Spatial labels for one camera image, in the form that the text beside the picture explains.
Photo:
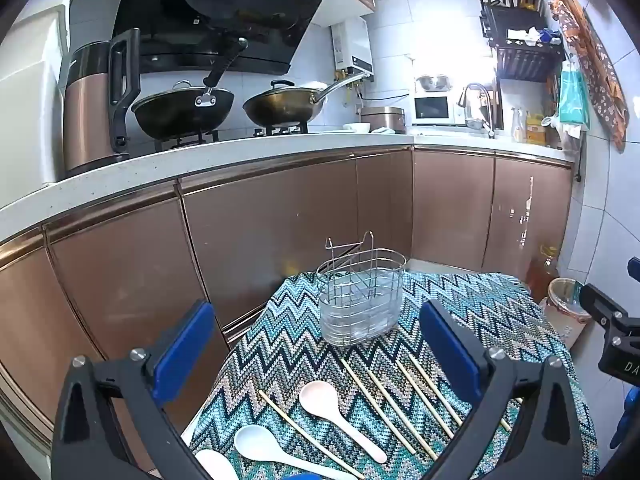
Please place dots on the zigzag patterned cloth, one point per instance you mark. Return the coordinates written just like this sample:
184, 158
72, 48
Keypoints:
300, 350

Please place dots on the white bowl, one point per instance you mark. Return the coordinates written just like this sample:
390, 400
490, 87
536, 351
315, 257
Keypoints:
356, 127

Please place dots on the black range hood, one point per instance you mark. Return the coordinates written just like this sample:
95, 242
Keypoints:
210, 5

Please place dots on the white trash bin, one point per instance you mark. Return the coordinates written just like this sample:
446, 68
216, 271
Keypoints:
567, 310

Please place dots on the copper rice cooker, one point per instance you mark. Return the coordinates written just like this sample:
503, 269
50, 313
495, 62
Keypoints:
382, 119

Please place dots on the gas stove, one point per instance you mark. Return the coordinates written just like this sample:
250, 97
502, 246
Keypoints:
200, 137

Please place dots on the cooking oil bottle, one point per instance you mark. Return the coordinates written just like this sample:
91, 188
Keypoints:
542, 272

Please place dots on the black wall rack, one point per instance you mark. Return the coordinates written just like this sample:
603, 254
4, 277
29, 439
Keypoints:
520, 55

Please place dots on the teal hanging bag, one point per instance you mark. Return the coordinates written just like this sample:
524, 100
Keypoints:
573, 95

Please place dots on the black wok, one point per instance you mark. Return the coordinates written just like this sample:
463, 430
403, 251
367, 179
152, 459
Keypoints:
180, 112

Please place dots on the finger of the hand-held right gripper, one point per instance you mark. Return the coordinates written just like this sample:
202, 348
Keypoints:
602, 305

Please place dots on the white water heater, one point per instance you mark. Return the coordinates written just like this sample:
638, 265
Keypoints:
352, 45

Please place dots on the steel faucet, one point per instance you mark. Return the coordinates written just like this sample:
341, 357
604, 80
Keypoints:
480, 97

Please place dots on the wooden chopstick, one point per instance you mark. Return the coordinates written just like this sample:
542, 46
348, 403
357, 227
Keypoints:
505, 421
310, 435
435, 388
425, 400
378, 406
402, 415

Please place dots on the white plastic spoon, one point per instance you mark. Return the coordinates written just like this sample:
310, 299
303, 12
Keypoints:
255, 442
215, 467
320, 400

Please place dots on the copper kitchen cabinets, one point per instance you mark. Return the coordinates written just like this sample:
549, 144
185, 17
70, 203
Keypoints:
300, 210

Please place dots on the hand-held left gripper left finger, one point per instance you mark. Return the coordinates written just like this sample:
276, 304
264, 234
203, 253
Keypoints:
182, 355

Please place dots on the copper and black appliance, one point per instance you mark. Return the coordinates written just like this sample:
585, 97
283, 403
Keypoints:
87, 110

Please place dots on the white microwave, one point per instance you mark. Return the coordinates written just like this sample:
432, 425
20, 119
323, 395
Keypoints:
435, 108

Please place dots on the person's right hand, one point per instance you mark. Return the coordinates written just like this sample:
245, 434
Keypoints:
622, 420

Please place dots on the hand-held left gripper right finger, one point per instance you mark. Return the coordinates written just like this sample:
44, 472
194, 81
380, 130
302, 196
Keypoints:
450, 355

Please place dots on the golden wok with lid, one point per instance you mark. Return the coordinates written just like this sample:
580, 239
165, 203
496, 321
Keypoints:
280, 102

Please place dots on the steel bowl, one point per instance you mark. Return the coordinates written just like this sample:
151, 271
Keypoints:
433, 83

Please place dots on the brown patterned hanging apron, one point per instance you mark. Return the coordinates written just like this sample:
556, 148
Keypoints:
595, 65

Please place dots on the yellow liquid bottle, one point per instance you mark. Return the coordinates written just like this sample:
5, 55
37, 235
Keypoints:
535, 127

